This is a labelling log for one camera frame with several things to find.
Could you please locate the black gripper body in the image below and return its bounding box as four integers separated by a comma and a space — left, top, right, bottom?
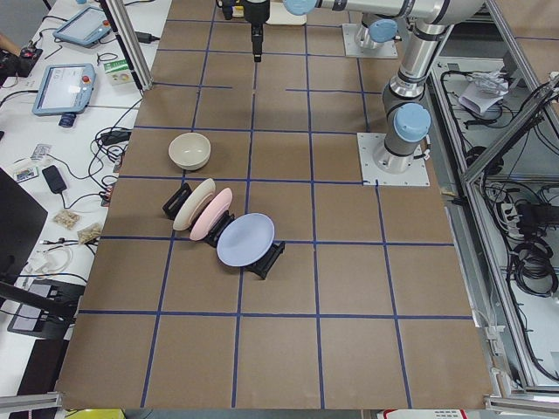
243, 0, 269, 24

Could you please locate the beige bowl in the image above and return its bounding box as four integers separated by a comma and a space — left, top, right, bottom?
168, 133, 211, 171

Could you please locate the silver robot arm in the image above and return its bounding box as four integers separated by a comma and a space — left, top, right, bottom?
354, 13, 398, 51
284, 1, 483, 175

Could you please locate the person hand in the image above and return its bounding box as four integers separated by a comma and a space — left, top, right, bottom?
0, 32, 21, 56

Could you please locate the black power adapter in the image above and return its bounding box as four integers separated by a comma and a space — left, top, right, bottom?
135, 31, 160, 44

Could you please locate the green white carton box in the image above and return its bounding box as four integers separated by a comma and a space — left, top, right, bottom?
103, 59, 134, 86

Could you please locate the far blue teach pendant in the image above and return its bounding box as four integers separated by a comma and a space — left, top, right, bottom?
53, 6, 111, 47

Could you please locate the blue teach pendant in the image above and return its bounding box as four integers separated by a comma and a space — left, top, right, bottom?
53, 6, 111, 47
32, 63, 96, 116

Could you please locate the pink plate in rack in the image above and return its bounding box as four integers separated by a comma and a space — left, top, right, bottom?
190, 188, 232, 241

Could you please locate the black dish rack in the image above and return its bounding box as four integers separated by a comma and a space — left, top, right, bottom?
162, 183, 286, 278

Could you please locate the near blue teach pendant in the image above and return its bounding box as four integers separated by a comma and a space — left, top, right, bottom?
32, 63, 96, 116

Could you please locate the beige plate in rack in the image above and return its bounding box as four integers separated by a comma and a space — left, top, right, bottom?
173, 178, 216, 231

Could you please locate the blue plate in rack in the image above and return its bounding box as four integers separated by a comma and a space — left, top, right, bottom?
217, 213, 275, 267

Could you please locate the black smartphone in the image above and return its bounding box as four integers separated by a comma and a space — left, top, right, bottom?
42, 165, 67, 194

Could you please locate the black monitor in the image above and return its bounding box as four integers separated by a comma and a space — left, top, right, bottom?
0, 170, 48, 285

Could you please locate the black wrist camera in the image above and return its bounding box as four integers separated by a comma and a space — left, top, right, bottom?
215, 0, 244, 20

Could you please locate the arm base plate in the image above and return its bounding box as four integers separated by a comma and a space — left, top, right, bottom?
356, 133, 430, 188
342, 24, 397, 59

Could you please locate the aluminium frame post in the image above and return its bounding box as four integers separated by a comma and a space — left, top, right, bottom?
100, 0, 153, 92

